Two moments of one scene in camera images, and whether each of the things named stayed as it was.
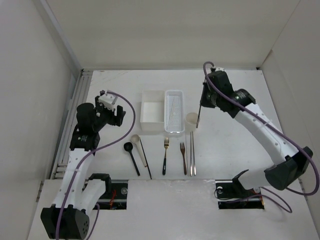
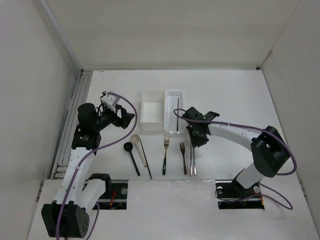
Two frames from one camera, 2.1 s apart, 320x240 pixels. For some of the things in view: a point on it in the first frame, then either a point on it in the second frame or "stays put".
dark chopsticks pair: x=191 y=170 stays put
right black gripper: x=203 y=102 -> x=195 y=142
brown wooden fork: x=182 y=147 stays put
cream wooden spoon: x=135 y=138 stays put
